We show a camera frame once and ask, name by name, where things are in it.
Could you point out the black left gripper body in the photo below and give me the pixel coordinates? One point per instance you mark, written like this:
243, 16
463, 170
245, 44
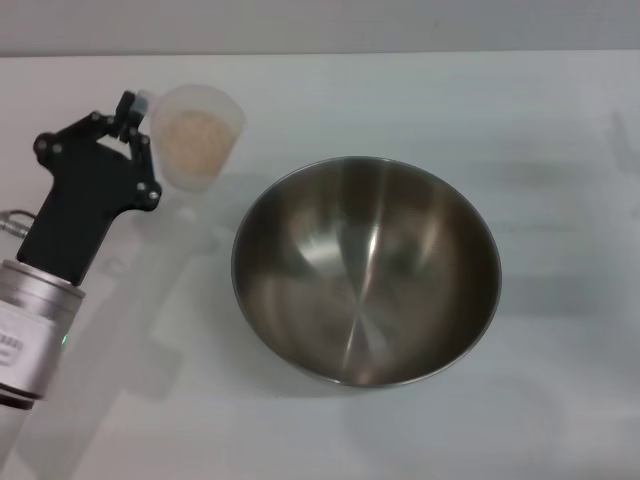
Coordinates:
85, 200

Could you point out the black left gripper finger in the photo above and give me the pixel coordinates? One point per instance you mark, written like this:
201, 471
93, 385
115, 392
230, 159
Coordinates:
75, 130
146, 170

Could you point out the clear plastic measuring cup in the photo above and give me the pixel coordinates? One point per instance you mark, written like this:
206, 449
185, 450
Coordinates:
200, 150

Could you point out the white rice grains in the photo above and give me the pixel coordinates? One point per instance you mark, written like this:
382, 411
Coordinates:
197, 142

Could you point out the stainless steel mixing bowl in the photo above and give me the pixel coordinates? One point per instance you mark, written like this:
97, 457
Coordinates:
365, 280

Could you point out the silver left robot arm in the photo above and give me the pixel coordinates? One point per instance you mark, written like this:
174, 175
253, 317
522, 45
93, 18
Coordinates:
35, 330

